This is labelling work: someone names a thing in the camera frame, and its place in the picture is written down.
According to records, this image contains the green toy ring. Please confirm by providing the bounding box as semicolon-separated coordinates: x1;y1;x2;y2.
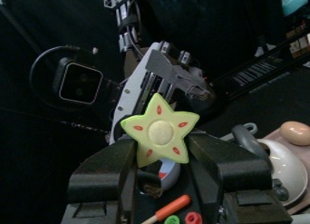
162;214;182;224

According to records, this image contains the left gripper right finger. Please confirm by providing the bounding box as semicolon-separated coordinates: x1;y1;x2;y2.
187;131;294;224

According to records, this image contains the black toy piece with velcro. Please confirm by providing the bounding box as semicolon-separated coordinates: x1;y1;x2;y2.
135;170;167;200

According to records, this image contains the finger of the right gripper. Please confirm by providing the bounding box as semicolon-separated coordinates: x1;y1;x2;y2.
146;49;215;101

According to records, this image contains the beige toy egg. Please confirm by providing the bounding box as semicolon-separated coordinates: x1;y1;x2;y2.
278;121;310;146

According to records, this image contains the teal plastic container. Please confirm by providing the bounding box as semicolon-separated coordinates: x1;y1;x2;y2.
281;0;310;16

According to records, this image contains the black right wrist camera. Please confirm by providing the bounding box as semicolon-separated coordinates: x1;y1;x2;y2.
53;59;106;106

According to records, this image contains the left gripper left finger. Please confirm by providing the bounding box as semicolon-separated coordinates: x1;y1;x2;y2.
59;137;139;224

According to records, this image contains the yellow-green starfruit toy slice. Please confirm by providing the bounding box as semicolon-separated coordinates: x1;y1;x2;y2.
120;93;200;169

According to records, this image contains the black aluminium frame rail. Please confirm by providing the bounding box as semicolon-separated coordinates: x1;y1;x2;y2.
210;22;310;99

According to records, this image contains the red toy ring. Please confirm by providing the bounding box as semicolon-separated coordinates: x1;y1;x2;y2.
184;211;204;224

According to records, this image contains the light blue toy bowl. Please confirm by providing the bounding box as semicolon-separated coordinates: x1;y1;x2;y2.
138;157;182;194

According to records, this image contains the small silver metal foot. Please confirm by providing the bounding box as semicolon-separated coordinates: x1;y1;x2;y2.
253;44;273;58

